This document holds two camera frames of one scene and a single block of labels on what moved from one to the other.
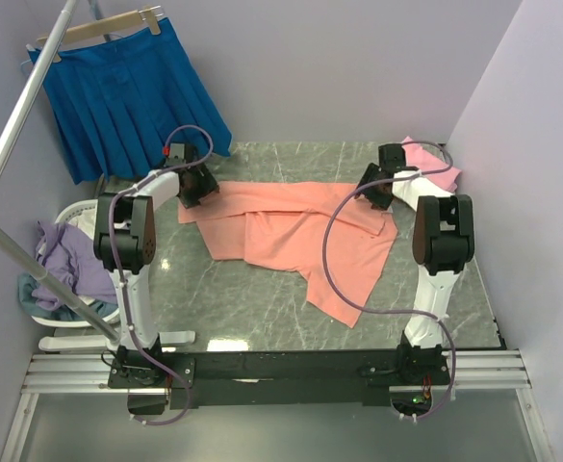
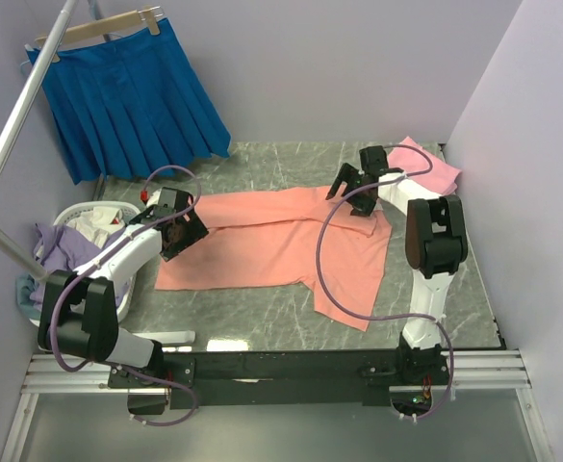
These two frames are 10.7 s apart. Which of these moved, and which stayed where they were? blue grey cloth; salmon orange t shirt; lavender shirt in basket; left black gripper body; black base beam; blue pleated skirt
Moved: salmon orange t shirt; left black gripper body
Stayed: blue grey cloth; black base beam; blue pleated skirt; lavender shirt in basket
